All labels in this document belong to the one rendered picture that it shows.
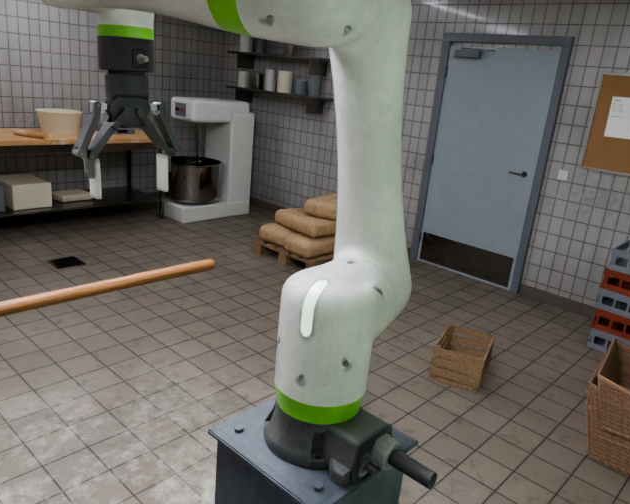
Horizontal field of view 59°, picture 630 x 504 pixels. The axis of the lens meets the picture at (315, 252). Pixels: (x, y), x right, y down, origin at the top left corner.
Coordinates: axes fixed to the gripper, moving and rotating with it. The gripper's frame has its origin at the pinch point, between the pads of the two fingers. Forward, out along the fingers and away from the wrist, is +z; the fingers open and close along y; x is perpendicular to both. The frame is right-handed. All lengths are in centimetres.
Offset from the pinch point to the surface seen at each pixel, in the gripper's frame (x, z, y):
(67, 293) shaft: 20.1, 26.1, -4.3
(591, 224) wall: 33, 74, 423
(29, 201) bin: 449, 103, 151
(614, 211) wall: 18, 61, 423
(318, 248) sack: 217, 119, 303
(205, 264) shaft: 20.0, 26.8, 32.3
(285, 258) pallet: 249, 135, 295
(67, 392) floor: 168, 142, 56
